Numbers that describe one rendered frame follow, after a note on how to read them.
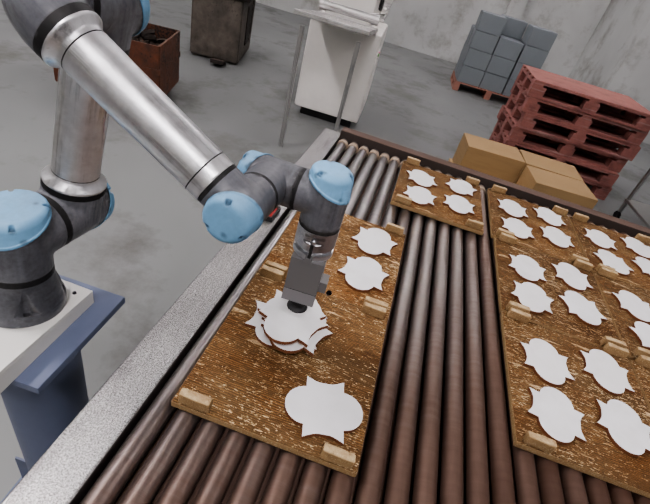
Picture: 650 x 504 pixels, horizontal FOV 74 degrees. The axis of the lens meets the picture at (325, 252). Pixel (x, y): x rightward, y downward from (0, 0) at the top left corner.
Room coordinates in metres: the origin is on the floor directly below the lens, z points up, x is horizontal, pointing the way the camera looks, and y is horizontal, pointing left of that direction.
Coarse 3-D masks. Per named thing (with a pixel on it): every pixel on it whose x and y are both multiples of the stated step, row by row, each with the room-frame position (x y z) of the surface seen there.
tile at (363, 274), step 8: (352, 264) 0.96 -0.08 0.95; (360, 264) 0.97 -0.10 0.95; (368, 264) 0.98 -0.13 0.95; (376, 264) 0.99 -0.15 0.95; (344, 272) 0.91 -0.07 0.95; (352, 272) 0.92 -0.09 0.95; (360, 272) 0.93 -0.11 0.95; (368, 272) 0.94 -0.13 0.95; (376, 272) 0.95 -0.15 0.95; (352, 280) 0.89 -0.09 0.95; (360, 280) 0.90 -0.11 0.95; (368, 280) 0.91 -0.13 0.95; (376, 280) 0.92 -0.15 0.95; (352, 288) 0.86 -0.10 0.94; (360, 288) 0.86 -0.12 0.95; (368, 288) 0.87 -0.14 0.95; (376, 288) 0.89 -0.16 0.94
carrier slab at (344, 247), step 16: (352, 224) 1.18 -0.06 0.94; (368, 224) 1.20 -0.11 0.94; (288, 240) 0.99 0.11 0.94; (400, 240) 1.16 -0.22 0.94; (272, 256) 0.90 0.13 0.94; (288, 256) 0.92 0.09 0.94; (336, 256) 0.98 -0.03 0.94; (352, 256) 1.01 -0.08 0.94; (368, 256) 1.03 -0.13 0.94; (384, 256) 1.05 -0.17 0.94; (400, 256) 1.08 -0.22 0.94; (336, 272) 0.91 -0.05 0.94; (384, 272) 0.98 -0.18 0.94; (336, 288) 0.85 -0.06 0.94; (384, 288) 0.91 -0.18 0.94
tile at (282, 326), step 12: (288, 300) 0.69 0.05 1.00; (264, 312) 0.64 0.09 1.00; (276, 312) 0.65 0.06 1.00; (288, 312) 0.66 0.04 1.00; (312, 312) 0.68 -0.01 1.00; (264, 324) 0.60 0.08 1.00; (276, 324) 0.61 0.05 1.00; (288, 324) 0.62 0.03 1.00; (300, 324) 0.63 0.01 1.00; (312, 324) 0.64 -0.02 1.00; (324, 324) 0.65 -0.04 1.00; (276, 336) 0.58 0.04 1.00; (288, 336) 0.59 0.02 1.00; (300, 336) 0.60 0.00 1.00
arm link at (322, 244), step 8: (296, 232) 0.64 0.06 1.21; (304, 232) 0.62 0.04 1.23; (296, 240) 0.63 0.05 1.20; (304, 240) 0.61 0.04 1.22; (312, 240) 0.61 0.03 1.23; (320, 240) 0.61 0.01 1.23; (328, 240) 0.62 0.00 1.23; (336, 240) 0.65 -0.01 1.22; (304, 248) 0.61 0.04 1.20; (320, 248) 0.61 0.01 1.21; (328, 248) 0.62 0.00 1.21
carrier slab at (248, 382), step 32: (256, 288) 0.76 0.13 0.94; (352, 320) 0.75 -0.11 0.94; (384, 320) 0.78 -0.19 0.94; (224, 352) 0.56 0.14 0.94; (256, 352) 0.58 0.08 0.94; (320, 352) 0.63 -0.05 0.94; (352, 352) 0.65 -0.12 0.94; (192, 384) 0.47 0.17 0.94; (224, 384) 0.49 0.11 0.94; (256, 384) 0.51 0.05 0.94; (288, 384) 0.53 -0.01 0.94; (352, 384) 0.57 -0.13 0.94; (224, 416) 0.42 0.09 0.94; (256, 416) 0.44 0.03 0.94; (288, 448) 0.40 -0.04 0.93; (320, 448) 0.42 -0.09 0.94; (352, 448) 0.43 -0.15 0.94
